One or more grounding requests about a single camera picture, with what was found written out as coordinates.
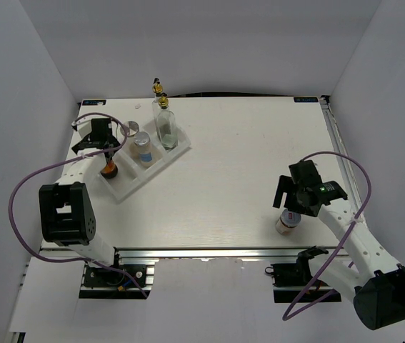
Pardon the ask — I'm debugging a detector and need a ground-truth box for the shaker jar metal lid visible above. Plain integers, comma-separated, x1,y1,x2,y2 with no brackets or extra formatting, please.
121,120,142,160

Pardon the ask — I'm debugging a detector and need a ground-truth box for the white lid small jar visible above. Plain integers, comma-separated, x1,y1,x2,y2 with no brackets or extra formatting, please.
275,209,301,234

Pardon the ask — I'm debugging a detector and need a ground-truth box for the red lid sauce jar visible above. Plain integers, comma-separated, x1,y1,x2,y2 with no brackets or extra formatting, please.
101,156,119,179

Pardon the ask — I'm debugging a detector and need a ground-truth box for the blue label shaker jar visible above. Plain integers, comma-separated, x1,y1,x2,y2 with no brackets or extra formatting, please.
134,131,154,168

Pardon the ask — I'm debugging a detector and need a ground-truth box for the glass bottle clear liquid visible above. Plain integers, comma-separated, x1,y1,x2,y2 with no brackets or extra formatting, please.
156,93,178,151

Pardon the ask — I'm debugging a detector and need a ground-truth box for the glass bottle dark sauce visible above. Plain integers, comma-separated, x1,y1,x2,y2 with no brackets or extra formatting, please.
151,78,164,138

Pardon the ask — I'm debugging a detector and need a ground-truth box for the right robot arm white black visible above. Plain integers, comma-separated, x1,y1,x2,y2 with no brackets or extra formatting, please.
273,160,405,330

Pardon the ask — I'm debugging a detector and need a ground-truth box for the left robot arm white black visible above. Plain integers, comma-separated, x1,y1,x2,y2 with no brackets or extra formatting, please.
39,118,125,285

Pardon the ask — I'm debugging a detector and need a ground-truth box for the left corner logo sticker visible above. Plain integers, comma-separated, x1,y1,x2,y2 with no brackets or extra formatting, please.
81,99,106,106

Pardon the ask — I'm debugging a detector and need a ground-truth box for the corner logo sticker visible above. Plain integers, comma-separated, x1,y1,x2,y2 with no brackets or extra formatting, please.
294,96,319,104
81,99,106,106

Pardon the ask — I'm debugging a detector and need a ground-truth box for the white compartment tray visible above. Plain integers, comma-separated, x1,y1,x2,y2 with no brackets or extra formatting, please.
101,121,191,202

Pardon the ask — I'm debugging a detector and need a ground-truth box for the right corner logo sticker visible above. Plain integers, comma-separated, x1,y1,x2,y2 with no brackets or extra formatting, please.
294,96,319,104

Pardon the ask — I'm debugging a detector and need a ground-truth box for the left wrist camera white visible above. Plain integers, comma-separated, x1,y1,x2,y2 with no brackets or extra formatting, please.
71,119,92,138

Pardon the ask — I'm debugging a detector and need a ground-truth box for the aluminium table frame rail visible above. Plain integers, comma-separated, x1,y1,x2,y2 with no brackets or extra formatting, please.
319,95,372,225

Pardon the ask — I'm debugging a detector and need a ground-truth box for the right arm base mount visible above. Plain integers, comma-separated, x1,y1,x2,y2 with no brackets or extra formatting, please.
264,247,341,304

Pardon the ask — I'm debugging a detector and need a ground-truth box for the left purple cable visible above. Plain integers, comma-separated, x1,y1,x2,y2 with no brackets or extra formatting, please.
8,113,153,299

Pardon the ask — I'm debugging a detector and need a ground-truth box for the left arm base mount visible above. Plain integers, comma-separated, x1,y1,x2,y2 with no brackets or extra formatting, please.
79,259,154,300

